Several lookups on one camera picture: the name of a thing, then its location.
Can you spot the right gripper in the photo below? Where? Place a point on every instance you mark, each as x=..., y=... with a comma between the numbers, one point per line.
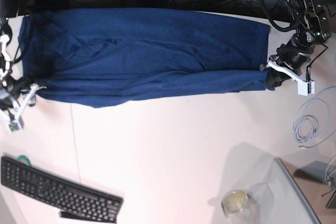
x=16, y=95

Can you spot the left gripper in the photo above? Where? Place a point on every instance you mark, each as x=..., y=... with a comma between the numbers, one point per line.
x=286, y=64

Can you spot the blue t-shirt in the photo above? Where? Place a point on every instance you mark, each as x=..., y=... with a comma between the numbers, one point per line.
x=103, y=57

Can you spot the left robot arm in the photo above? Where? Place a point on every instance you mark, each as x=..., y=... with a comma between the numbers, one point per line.
x=309, y=21

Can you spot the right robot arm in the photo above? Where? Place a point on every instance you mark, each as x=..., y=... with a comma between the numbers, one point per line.
x=12, y=9

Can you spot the green tape roll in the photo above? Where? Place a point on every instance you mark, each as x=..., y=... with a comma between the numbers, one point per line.
x=24, y=160

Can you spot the grey metal stand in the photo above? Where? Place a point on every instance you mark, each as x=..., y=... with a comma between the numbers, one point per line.
x=318, y=182

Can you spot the black keyboard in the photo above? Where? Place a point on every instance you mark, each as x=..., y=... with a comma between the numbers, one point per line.
x=78, y=201

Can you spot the clear glass jar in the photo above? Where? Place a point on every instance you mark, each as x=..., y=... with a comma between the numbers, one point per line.
x=252, y=205

